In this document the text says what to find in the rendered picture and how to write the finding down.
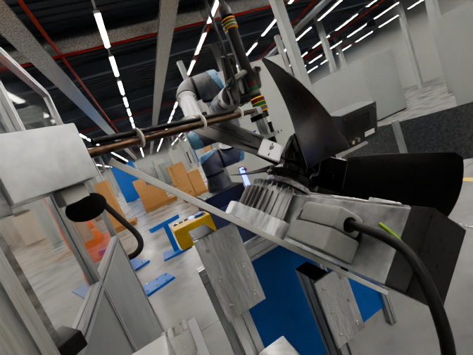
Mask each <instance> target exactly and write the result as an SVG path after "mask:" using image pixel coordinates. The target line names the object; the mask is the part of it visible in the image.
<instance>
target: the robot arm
mask: <svg viewBox="0 0 473 355"><path fill-rule="evenodd" d="M228 57H229V61H230V63H231V65H232V69H233V71H234V75H235V78H236V81H237V84H238V87H239V92H240V98H241V101H240V104H239V107H242V106H243V105H244V104H247V103H248V102H251V97H250V94H249V92H248V91H247V89H246V86H245V84H244V81H243V77H244V76H245V75H246V74H247V70H242V71H240V72H238V71H237V63H236V60H235V57H234V54H228ZM220 60H221V64H222V71H223V75H224V79H225V86H226V87H225V86H224V85H223V82H222V80H221V78H220V76H219V75H218V73H217V71H216V70H209V71H206V72H204V73H201V74H199V75H195V76H193V77H189V78H187V79H186V80H184V81H183V82H182V83H181V85H180V86H179V87H178V90H177V94H176V100H177V103H178V105H179V107H180V108H182V110H183V113H184V116H185V117H186V116H197V115H200V114H201V115H202V113H201V111H200V109H199V107H198V104H197V103H196V102H197V101H199V100H201V99H202V101H203V103H205V104H207V107H208V110H209V112H210V114H212V113H218V112H221V111H226V110H228V109H230V108H232V107H234V106H235V105H236V103H237V93H236V90H235V86H234V82H233V79H232V76H231V73H230V71H229V68H228V65H227V62H226V60H225V56H221V57H220ZM252 71H253V74H254V76H255V78H256V82H257V83H258V87H259V88H261V87H262V82H261V79H260V71H261V67H260V66H255V67H254V68H253V69H252ZM225 122H228V123H231V124H234V125H238V126H239V127H241V124H240V122H239V119H238V118H235V119H232V120H228V121H225ZM187 138H188V140H189V143H190V145H191V148H192V149H193V150H198V149H202V148H204V147H206V146H209V145H211V144H214V143H216V141H215V140H212V139H209V138H207V137H204V136H202V135H199V134H197V133H195V132H192V131H190V133H188V134H187ZM242 160H244V151H242V150H240V149H236V148H234V147H230V146H228V145H226V144H222V143H220V144H219V149H218V150H216V148H214V149H212V150H210V151H208V152H206V153H205V154H203V155H201V156H200V157H199V161H200V164H201V167H202V169H203V172H204V173H205V176H206V179H207V182H208V191H209V193H212V192H217V191H219V190H221V189H224V188H226V187H228V186H230V185H231V184H232V181H231V179H230V178H229V177H228V176H227V174H226V173H225V171H224V168H226V167H227V166H230V165H233V164H235V163H238V162H240V161H242Z"/></svg>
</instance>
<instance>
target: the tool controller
mask: <svg viewBox="0 0 473 355"><path fill-rule="evenodd" d="M330 116H331V117H332V118H333V119H334V121H335V122H336V124H337V125H338V126H339V128H340V129H341V131H342V133H343V134H344V135H345V137H346V139H347V140H348V144H349V148H352V147H354V146H356V145H358V144H360V143H362V142H364V141H366V140H368V139H370V138H372V137H374V136H376V135H378V129H377V105H376V102H375V101H359V102H356V103H354V104H351V105H350V106H347V107H345V108H342V109H340V110H338V111H335V112H333V113H330Z"/></svg>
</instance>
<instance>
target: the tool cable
mask: <svg viewBox="0 0 473 355"><path fill-rule="evenodd" d="M203 1H204V3H205V5H206V8H207V11H208V14H209V16H210V19H211V22H212V24H213V27H214V30H215V33H216V35H217V38H218V41H219V43H220V46H221V49H222V52H223V54H224V56H225V60H226V62H227V65H228V68H229V71H230V73H231V76H232V79H233V82H234V86H235V90H236V95H237V102H236V105H235V106H234V107H232V108H230V109H228V110H226V111H221V112H218V113H212V114H209V115H205V116H203V115H201V114H200V115H197V116H196V117H195V118H190V119H186V120H179V121H175V122H171V123H165V124H162V125H155V126H151V127H145V128H141V129H139V128H137V127H136V128H133V129H132V130H130V131H127V132H121V133H117V134H113V135H106V136H102V137H96V138H93V139H90V142H91V144H92V145H96V144H102V143H105V142H111V141H115V140H118V139H124V138H127V137H140V138H141V144H140V145H138V147H139V148H143V147H145V144H146V141H145V138H144V135H143V134H146V133H149V132H155V131H158V130H164V129H167V128H171V127H177V126H180V125H186V124H189V123H195V122H199V121H203V122H204V127H202V128H200V129H201V130H205V129H206V128H207V121H206V120H207V119H210V118H215V117H218V116H223V115H225V114H228V113H231V112H233V111H234V112H235V113H237V112H240V113H241V117H240V118H238V119H242V118H243V116H244V112H243V110H242V109H241V108H240V107H239V104H240V101H241V98H240V92H239V87H238V84H237V80H236V78H235V75H234V71H233V69H232V65H231V63H230V61H229V57H228V55H227V52H226V50H225V46H224V44H223V42H222V38H221V36H220V33H219V31H218V28H217V25H216V23H215V19H214V17H213V14H212V12H211V9H210V6H209V4H208V0H203Z"/></svg>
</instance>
